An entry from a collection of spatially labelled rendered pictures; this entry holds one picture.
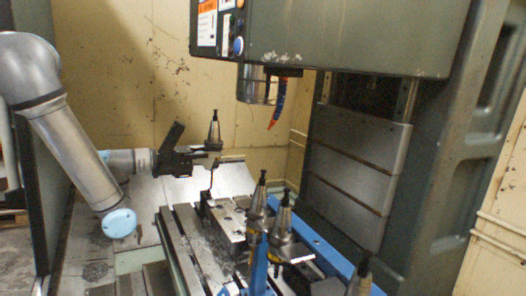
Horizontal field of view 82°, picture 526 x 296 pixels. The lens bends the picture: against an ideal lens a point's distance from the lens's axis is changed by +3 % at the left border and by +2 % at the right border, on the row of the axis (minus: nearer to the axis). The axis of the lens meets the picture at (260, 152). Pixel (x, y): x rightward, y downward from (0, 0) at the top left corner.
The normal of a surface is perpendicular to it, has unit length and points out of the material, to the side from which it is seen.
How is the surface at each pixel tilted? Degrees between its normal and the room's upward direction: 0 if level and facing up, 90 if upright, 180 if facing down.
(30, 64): 59
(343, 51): 90
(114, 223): 90
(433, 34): 90
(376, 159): 89
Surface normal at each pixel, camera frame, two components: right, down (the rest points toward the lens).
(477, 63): 0.45, 0.30
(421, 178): -0.89, 0.05
